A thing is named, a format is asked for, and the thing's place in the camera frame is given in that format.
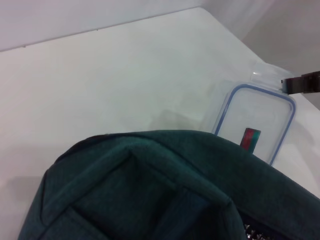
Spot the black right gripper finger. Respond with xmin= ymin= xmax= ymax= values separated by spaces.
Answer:
xmin=280 ymin=70 xmax=320 ymax=96

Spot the clear container with blue-rimmed lid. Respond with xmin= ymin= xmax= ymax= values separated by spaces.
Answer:
xmin=211 ymin=61 xmax=299 ymax=167

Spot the teal insulated lunch bag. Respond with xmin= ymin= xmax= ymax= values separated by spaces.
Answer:
xmin=18 ymin=129 xmax=320 ymax=240

